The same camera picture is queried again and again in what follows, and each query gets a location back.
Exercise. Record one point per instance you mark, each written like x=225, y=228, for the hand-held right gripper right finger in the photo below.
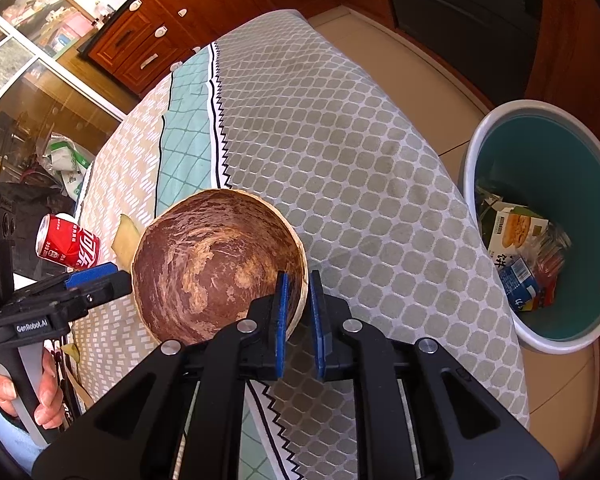
x=316, y=330

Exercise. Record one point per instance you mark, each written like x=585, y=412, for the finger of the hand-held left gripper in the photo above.
x=92, y=275
x=110, y=290

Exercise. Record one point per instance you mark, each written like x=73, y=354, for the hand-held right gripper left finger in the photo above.
x=280, y=330

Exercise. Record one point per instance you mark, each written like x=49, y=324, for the brown wooden bowl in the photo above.
x=215, y=265

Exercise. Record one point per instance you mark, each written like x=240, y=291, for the grey trash bin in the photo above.
x=545, y=160

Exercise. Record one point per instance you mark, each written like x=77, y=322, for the person's left forearm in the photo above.
x=10, y=447

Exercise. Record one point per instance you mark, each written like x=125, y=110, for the person's left hand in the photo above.
x=50, y=395

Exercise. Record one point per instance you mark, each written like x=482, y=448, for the red soda can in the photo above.
x=70, y=242

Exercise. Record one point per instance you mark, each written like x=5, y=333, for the yellow-green leaf piece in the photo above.
x=127, y=240

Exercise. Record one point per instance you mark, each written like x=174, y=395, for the white green plastic bag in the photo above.
x=67, y=160

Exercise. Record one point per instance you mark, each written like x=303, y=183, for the patterned tablecloth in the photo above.
x=330, y=160

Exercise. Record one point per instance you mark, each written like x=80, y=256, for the blue carton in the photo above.
x=520, y=285

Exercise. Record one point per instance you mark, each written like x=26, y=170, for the glass sliding door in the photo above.
x=30, y=75

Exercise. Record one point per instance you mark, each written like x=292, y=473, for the food box with burger picture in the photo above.
x=517, y=232

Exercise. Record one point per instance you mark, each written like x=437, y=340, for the wooden drawer cabinet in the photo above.
x=135, y=50

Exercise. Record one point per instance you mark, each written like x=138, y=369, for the clear plastic wrapper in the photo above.
x=555, y=250

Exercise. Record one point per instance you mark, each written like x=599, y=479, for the built-in black oven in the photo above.
x=470, y=5

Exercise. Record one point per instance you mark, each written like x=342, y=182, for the wooden sink cabinet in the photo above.
x=580, y=35

